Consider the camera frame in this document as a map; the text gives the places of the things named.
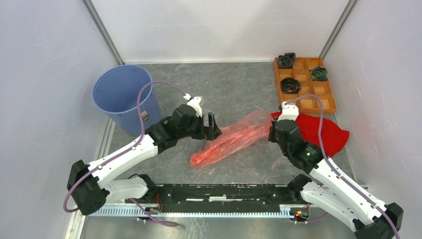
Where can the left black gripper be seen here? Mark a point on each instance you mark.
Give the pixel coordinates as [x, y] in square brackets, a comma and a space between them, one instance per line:
[216, 131]

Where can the red translucent trash bag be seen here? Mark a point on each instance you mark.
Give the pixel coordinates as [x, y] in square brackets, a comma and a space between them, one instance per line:
[238, 136]

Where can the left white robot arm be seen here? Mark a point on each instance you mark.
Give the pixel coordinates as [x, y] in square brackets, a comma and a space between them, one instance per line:
[91, 185]

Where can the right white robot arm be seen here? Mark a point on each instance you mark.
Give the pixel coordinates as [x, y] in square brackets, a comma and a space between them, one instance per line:
[325, 185]

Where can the blue plastic trash bin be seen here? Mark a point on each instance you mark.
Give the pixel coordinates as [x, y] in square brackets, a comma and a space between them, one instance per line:
[115, 93]

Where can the black bag roll middle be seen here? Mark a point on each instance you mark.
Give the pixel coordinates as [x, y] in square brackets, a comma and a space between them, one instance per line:
[290, 85]

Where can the black bag roll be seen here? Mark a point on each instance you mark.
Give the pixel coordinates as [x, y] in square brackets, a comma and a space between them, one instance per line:
[290, 85]
[286, 61]

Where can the orange compartment tray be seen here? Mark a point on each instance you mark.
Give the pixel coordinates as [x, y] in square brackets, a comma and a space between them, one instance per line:
[301, 71]

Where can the dark green bag roll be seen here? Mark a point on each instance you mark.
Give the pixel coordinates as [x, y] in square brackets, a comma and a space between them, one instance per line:
[319, 73]

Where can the black bag roll top left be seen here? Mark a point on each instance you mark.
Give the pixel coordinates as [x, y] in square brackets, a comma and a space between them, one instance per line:
[286, 61]

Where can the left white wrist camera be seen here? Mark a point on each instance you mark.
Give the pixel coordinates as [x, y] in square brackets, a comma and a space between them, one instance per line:
[195, 103]

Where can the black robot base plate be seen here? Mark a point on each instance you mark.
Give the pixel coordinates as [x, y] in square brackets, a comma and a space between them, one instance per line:
[221, 198]

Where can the slotted cable duct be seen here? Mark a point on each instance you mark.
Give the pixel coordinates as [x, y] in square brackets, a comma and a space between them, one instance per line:
[135, 211]

